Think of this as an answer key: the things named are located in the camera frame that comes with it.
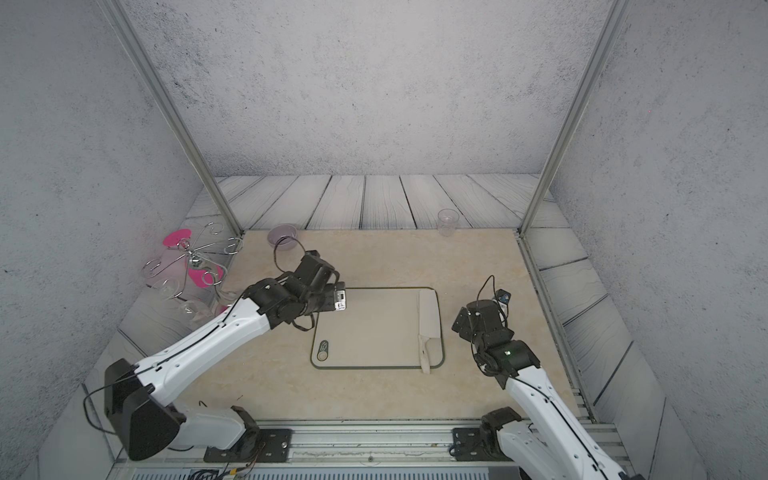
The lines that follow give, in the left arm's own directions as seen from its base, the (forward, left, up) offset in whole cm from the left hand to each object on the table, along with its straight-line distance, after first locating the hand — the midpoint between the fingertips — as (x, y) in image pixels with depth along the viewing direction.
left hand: (337, 297), depth 79 cm
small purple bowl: (+39, +26, -13) cm, 49 cm away
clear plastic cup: (+44, -37, -14) cm, 59 cm away
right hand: (-5, -37, -5) cm, 38 cm away
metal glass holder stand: (+7, +33, +9) cm, 35 cm away
